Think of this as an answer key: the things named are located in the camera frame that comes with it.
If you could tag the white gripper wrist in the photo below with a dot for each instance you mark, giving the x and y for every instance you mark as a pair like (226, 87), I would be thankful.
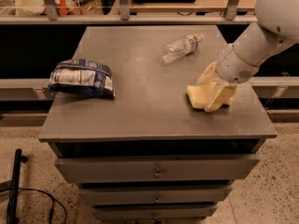
(234, 66)

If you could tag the yellow wavy sponge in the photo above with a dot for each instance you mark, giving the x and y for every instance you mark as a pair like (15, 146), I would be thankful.
(197, 96)

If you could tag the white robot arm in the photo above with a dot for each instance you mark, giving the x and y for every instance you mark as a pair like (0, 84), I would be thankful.
(276, 29)

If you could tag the clear plastic water bottle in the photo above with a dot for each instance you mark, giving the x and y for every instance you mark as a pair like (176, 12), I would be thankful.
(181, 47)

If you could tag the grey drawer cabinet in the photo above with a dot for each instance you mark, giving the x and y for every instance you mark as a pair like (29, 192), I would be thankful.
(150, 113)

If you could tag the middle grey drawer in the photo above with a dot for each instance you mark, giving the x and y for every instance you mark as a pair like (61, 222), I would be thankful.
(153, 195)

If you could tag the grey drawer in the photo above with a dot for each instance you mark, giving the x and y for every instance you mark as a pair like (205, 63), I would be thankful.
(154, 212)
(156, 168)
(153, 195)

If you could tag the bottom grey drawer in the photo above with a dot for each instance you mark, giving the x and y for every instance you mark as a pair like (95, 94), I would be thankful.
(154, 212)

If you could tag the blue white snack bag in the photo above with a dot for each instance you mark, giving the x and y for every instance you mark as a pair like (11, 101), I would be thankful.
(82, 77)

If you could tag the top grey drawer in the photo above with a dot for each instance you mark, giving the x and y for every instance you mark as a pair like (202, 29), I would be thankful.
(156, 168)

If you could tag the metal guard railing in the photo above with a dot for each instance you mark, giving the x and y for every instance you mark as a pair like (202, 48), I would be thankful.
(126, 12)

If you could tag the black stand pole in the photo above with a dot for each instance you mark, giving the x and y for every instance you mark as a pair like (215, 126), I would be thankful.
(14, 187)

